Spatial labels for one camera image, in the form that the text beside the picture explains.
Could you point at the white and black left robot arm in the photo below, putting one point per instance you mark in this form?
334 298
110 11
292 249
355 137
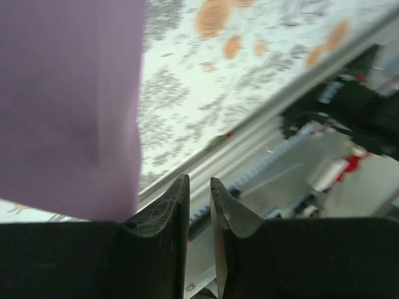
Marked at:
374 118

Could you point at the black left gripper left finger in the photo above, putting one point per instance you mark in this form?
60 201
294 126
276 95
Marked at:
93 261

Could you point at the aluminium frame rail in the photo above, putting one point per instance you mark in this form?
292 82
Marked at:
218 162

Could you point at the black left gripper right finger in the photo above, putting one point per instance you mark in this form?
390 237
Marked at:
311 261

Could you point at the floral patterned tablecloth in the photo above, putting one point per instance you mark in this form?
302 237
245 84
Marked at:
233 93

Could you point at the pink and purple wrapping paper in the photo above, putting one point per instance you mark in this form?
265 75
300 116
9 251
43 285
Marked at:
62 109

